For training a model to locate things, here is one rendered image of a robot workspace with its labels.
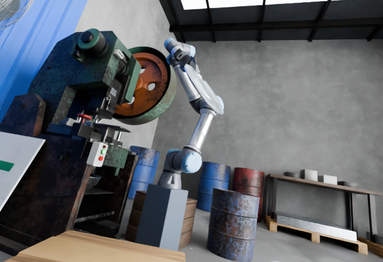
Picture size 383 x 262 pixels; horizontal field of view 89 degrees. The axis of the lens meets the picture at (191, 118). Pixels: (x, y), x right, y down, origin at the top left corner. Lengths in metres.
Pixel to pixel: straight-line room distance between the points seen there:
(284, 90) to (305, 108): 0.61
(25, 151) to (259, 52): 5.16
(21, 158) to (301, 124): 4.62
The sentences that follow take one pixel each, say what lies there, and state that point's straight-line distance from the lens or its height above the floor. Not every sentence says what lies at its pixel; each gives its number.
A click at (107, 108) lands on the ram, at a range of 1.61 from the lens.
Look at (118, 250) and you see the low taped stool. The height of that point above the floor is 0.33.
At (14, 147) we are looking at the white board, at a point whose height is 0.51.
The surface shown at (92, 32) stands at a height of 1.38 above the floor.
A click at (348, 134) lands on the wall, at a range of 5.13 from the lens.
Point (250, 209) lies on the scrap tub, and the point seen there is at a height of 0.38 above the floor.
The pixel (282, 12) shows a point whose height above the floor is 4.30.
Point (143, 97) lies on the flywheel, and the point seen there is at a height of 1.19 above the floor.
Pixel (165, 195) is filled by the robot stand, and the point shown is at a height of 0.41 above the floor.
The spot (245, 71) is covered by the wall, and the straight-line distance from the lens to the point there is 5.33.
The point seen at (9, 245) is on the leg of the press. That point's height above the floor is 0.03.
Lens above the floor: 0.53
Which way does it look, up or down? 16 degrees up
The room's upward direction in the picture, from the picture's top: 11 degrees clockwise
